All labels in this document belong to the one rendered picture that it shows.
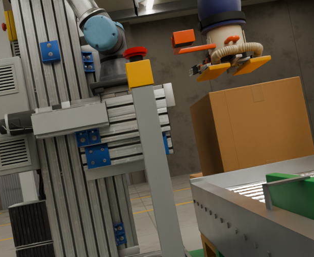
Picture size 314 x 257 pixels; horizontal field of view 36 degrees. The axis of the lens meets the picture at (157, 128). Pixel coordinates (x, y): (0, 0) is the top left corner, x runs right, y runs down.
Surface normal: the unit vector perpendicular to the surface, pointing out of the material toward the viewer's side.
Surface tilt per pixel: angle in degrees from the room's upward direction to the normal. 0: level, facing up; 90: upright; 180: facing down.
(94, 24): 97
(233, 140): 90
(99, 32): 97
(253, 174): 90
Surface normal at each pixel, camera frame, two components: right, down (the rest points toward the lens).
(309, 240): -0.98, 0.18
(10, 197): 0.08, -0.06
